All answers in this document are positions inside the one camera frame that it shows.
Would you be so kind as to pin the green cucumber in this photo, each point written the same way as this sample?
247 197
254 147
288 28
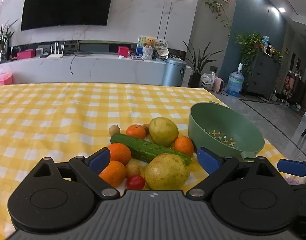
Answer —
143 147

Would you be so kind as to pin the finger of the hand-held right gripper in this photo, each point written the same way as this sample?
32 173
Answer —
292 167

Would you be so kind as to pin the blue water jug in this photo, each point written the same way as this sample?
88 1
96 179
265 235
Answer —
234 82

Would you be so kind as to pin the white plastic bag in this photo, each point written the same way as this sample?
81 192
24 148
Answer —
207 81

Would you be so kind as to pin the small yellow potato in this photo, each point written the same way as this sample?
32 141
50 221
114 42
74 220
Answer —
132 170

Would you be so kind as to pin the leafy plant in glass vase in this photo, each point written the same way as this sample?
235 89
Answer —
4 37

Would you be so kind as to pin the cluttered dark rack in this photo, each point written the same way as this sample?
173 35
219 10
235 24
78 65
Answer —
291 85

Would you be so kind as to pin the trailing pothos plant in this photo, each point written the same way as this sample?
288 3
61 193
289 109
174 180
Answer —
249 45

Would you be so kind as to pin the black wall television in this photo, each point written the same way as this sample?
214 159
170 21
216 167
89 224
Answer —
68 2

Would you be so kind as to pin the green pear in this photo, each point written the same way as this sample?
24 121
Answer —
163 131
166 172

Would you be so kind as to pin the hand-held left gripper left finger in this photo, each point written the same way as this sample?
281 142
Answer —
99 158

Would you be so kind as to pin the yellow checked tablecloth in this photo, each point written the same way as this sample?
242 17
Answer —
55 120

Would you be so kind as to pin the long-leaf potted plant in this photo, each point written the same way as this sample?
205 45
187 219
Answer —
195 80

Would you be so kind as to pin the teddy bear bouquet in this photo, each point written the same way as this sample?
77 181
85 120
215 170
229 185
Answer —
149 47

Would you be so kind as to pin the dark grey dresser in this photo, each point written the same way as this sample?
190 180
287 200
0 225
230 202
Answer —
262 77

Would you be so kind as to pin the small brown longan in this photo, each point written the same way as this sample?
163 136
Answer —
146 128
114 129

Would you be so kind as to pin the grey-blue trash can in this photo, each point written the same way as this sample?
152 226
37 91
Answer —
173 72

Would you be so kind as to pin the pink heater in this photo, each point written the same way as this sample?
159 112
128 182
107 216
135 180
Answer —
217 85

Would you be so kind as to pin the green colander bowl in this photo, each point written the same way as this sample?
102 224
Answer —
217 120

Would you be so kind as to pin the red box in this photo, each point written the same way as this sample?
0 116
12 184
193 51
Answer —
123 51

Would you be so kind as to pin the orange mandarin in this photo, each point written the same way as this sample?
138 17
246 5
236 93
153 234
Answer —
114 173
120 153
136 131
184 145

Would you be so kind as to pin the bottles on dresser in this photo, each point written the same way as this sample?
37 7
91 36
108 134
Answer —
266 43

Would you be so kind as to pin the pink box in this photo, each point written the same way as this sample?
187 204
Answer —
25 54

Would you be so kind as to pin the pink ruffled cushion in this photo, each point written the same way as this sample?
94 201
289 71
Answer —
292 180

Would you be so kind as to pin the pink wrapped packs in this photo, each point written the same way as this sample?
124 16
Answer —
3 78

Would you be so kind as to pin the white router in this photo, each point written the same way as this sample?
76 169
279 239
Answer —
55 55

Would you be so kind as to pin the red cherry tomato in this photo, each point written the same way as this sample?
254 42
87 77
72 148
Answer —
135 182

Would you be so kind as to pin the hanging vine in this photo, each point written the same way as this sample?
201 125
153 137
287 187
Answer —
216 7

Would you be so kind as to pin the white marble television console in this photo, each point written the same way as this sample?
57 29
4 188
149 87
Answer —
105 70

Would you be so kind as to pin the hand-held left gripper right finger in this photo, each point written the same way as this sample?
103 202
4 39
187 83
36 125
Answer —
209 160

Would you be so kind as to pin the white wrapped ornament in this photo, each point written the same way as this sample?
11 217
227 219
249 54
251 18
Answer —
162 48

